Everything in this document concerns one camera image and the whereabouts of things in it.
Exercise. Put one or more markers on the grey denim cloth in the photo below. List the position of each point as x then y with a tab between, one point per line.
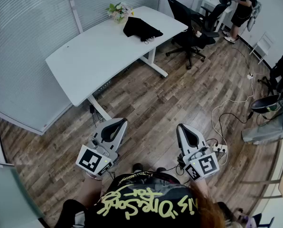
265	129

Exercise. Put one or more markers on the black desk control panel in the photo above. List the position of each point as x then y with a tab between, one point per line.
104	85

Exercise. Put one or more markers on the white wooden chair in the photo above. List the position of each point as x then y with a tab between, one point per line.
262	46

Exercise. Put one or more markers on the black mesh office chair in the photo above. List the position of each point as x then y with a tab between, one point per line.
184	20
215	13

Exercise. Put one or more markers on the person's shoe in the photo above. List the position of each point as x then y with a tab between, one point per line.
138	167
161	169

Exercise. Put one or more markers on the person's right forearm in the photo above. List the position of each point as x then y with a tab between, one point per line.
199	186

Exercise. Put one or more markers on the black power adapter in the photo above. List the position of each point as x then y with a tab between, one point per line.
92	108

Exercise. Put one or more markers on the white desk leg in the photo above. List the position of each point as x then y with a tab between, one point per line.
153	60
100	109

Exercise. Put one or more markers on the person's right shoe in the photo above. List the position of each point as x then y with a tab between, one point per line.
161	169

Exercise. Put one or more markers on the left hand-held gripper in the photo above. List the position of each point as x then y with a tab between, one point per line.
89	159

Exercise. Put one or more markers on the small white plush toy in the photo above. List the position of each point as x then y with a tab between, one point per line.
198	33

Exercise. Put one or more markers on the white power strip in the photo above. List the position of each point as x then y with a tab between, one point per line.
219	148
250	76

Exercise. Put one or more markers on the black swivel chair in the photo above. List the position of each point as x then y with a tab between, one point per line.
282	72

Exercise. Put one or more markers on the black fabric bag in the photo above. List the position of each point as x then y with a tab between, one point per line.
139	28

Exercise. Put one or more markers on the potted artificial flower bouquet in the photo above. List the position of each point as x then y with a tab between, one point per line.
119	12

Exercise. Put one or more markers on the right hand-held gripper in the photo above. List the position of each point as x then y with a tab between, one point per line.
205	165

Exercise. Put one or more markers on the person's black printed shirt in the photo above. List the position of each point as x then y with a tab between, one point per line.
141	208

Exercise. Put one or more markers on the person's left forearm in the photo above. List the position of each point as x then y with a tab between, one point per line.
90	191

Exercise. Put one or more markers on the white side table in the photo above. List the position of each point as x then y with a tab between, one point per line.
206	2

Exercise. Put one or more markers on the person's left shoe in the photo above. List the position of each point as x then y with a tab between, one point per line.
138	167

